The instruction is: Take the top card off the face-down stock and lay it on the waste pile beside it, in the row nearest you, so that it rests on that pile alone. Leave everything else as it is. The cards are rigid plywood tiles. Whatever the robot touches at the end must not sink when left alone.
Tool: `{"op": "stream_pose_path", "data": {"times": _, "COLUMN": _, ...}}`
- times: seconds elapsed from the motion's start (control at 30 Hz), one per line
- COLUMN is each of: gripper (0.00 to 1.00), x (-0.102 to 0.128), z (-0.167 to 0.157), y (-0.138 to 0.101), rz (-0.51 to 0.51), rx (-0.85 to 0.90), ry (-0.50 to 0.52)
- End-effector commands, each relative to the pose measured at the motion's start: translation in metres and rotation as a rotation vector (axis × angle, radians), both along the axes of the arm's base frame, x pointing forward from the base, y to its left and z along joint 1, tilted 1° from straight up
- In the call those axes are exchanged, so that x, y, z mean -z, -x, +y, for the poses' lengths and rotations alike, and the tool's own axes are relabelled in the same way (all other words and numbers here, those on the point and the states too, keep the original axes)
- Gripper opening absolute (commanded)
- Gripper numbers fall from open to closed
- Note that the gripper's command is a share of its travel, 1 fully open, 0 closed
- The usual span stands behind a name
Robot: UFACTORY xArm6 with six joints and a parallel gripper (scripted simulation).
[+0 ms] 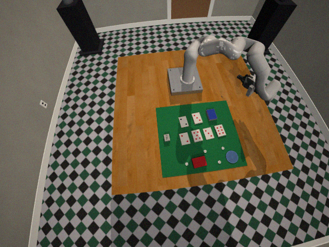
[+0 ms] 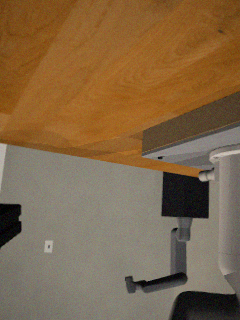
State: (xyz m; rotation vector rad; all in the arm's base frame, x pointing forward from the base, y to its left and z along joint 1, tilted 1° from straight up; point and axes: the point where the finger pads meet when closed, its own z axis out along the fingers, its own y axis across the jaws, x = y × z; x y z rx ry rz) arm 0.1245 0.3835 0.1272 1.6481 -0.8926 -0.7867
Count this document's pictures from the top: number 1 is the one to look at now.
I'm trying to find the white playing card with black pips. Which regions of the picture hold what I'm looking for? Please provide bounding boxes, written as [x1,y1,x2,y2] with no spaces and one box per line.
[178,116,189,128]

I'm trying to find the blue flat disc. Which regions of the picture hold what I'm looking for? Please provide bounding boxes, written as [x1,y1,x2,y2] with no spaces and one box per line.
[226,151,238,163]

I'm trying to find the blue rectangular tile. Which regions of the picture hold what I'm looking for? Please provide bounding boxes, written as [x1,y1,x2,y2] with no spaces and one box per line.
[207,109,217,120]

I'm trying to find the green card table mat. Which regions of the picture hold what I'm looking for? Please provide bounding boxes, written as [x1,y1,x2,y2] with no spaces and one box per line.
[156,100,247,178]

